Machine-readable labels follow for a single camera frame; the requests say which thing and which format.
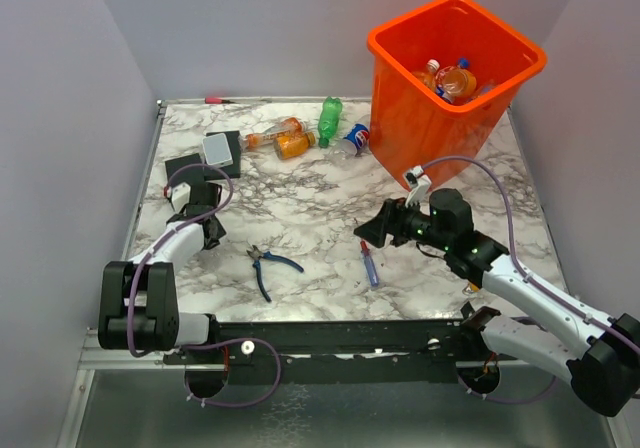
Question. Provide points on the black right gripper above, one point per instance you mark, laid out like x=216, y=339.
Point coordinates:
x=376, y=229

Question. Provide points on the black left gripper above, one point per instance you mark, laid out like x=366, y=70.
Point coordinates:
x=220, y=233

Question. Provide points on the green plastic bottle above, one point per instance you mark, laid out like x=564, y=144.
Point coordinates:
x=329, y=120

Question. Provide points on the large orange label jug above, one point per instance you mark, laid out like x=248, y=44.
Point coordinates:
x=427, y=75

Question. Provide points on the small orange juice bottle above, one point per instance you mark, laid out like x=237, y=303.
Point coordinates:
x=454, y=84

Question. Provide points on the small Pepsi bottle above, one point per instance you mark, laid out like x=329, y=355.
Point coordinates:
x=481, y=91

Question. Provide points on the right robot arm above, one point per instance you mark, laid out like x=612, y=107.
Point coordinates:
x=595, y=353

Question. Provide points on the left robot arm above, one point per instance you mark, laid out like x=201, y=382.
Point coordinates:
x=138, y=307

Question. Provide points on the orange plastic bin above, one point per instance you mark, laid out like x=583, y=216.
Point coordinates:
x=410, y=124

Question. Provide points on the red blue screwdriver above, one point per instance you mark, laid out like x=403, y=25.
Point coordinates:
x=369, y=265

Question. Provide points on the black flat block rear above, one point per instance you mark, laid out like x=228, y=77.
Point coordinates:
x=233, y=171

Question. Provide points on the black flat block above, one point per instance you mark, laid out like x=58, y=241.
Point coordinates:
x=233, y=171
x=184, y=169

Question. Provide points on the black flat block front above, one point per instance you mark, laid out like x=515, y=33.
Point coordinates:
x=184, y=169

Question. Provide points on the white box device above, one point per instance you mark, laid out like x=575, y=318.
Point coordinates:
x=216, y=150

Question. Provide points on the tall orange label tea bottle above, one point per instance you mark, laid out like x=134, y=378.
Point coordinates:
x=285, y=127

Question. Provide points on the red marker pen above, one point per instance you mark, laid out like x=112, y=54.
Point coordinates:
x=218, y=101

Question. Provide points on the orange label bottle right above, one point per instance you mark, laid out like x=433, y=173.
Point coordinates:
x=287, y=147

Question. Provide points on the yellow utility knife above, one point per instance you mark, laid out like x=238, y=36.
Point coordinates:
x=471, y=289

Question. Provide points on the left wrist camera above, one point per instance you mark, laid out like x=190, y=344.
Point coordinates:
x=178, y=196

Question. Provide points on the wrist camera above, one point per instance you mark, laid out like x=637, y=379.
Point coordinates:
x=418, y=183
x=178, y=196

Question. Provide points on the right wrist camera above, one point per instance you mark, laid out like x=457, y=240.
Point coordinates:
x=418, y=183

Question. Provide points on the blue handled pliers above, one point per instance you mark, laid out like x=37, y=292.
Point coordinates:
x=265, y=263

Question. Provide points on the aluminium frame rail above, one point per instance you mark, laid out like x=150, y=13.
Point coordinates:
x=94, y=357

